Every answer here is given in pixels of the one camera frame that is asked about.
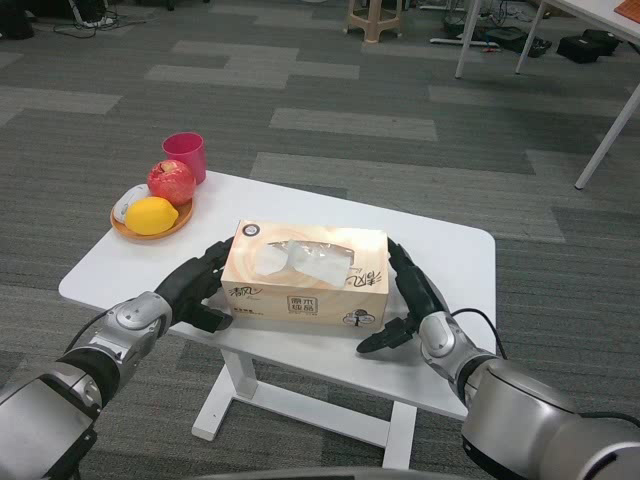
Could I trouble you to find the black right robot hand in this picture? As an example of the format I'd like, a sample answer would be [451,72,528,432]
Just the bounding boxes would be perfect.
[355,239,451,355]

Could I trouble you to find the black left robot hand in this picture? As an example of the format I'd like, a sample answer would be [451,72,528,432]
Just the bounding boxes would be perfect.
[152,234,236,334]

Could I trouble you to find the beige tissue box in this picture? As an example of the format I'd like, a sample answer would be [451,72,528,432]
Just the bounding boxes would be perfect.
[221,219,390,337]

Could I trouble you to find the orange round plate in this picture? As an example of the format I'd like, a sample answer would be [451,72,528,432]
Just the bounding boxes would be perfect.
[110,192,195,245]

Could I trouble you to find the yellow lemon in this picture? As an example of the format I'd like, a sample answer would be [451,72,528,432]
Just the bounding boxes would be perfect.
[124,196,180,236]

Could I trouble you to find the white computer mouse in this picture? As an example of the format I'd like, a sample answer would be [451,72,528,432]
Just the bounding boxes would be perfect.
[112,183,151,224]

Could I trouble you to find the red apple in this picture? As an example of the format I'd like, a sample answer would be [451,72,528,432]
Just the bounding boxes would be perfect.
[146,158,197,206]

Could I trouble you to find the pink plastic cup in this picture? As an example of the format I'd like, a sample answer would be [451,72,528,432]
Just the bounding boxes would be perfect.
[161,131,208,185]

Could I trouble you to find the flat black bag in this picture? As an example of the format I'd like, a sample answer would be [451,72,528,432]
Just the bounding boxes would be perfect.
[484,27,529,54]

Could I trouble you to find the beige plastic stool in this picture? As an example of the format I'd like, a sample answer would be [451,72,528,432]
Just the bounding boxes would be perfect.
[347,0,404,41]

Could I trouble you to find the large black bag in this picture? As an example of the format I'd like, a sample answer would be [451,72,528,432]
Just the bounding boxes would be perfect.
[556,28,622,65]

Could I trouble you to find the black trash bin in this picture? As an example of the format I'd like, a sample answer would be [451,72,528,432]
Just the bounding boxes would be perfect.
[0,7,35,40]

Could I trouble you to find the large white desk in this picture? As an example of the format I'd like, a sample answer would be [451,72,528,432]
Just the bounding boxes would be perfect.
[453,0,640,191]

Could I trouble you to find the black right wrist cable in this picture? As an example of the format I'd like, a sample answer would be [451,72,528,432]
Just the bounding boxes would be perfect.
[449,307,509,361]

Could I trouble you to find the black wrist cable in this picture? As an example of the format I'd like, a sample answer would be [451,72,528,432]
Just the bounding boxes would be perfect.
[449,307,509,361]
[64,309,109,354]

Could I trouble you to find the white table base frame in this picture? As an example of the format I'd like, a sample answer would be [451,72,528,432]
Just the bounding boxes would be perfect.
[192,347,419,471]

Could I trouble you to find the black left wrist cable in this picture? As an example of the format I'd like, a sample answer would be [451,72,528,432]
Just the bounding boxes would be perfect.
[64,309,109,354]

